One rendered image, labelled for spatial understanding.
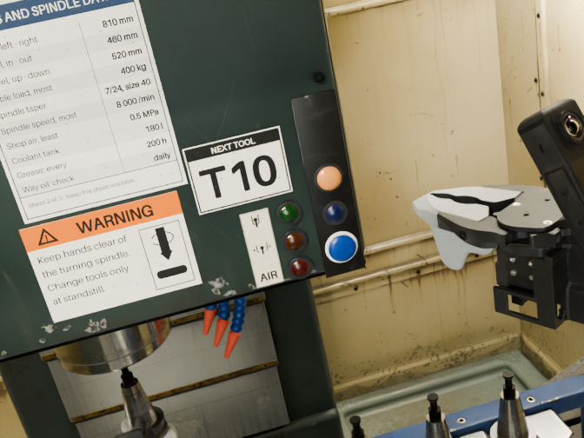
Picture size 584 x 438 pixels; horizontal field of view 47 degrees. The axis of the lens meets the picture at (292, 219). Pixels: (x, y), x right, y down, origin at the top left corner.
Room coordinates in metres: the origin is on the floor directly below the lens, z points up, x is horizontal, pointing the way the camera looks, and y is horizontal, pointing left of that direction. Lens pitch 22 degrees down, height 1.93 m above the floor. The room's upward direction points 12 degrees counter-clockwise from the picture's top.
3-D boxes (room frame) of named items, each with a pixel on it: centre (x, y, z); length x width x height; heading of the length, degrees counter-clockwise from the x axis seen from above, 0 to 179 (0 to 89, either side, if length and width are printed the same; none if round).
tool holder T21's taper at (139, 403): (0.83, 0.27, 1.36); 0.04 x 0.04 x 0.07
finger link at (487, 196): (0.54, -0.15, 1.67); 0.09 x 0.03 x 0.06; 37
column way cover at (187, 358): (1.27, 0.33, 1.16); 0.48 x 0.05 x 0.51; 97
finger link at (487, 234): (0.48, -0.15, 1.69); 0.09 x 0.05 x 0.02; 37
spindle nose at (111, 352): (0.83, 0.27, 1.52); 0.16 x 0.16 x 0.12
